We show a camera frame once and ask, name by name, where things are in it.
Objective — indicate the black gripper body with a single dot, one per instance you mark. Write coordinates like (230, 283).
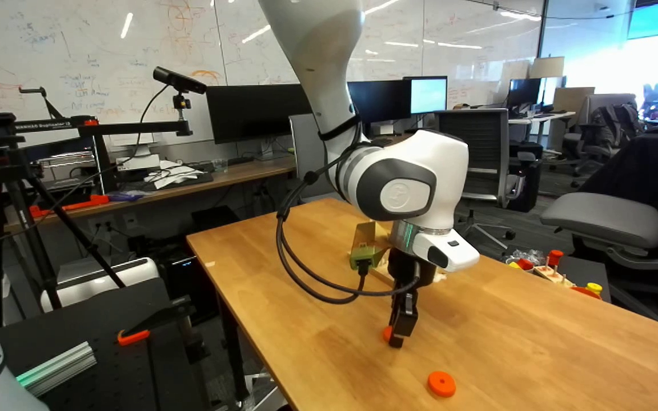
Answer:
(409, 275)

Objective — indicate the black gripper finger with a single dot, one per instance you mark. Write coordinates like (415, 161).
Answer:
(394, 337)
(404, 323)

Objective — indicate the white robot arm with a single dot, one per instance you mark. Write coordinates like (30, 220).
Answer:
(415, 184)

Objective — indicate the lit computer monitor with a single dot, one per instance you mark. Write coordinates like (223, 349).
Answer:
(428, 95)

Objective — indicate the black computer monitor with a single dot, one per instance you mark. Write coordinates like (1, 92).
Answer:
(255, 109)

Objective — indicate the grey office chair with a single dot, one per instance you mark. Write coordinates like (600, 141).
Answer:
(615, 216)

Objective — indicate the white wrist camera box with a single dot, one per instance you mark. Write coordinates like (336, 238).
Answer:
(444, 249)

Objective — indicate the black camera tripod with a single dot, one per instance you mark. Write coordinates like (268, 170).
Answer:
(14, 177)

